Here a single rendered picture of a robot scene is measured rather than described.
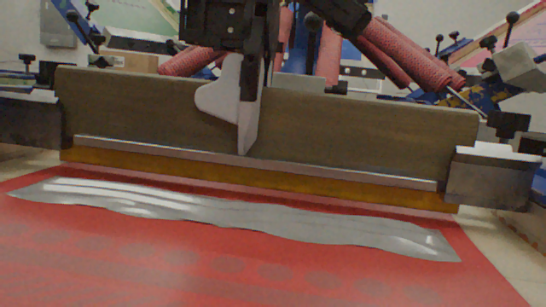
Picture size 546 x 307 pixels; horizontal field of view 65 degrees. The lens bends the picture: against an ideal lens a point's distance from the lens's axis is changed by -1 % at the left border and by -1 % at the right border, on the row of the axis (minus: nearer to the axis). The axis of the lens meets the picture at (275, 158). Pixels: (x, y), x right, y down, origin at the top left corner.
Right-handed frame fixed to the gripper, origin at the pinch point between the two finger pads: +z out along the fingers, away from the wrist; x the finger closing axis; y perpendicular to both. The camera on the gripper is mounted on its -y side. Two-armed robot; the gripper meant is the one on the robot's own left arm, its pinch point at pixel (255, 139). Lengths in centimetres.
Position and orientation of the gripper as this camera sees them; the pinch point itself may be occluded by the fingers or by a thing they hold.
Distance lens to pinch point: 42.4
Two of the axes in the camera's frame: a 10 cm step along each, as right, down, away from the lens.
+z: -1.0, 9.8, 1.9
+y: -9.9, -1.2, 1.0
